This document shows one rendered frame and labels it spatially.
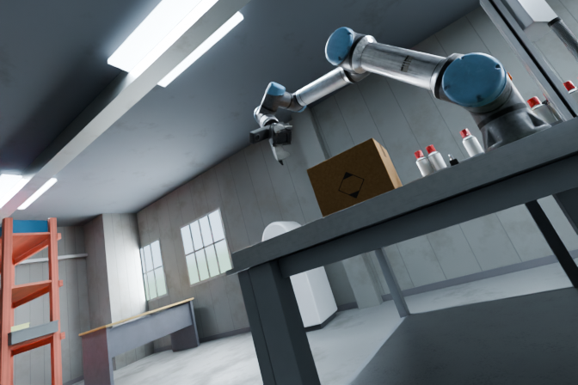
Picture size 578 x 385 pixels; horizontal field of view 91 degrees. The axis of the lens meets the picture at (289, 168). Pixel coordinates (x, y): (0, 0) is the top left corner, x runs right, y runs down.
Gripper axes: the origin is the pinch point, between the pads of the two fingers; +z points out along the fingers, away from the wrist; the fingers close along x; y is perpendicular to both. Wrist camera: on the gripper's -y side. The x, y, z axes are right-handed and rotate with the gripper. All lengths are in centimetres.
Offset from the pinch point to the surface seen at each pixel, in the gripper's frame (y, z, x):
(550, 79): 85, 26, -29
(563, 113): 84, 35, -21
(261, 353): -17, 37, 62
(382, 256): 95, -24, 116
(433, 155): 71, 5, 10
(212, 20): 3, -193, -24
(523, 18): 85, 9, -46
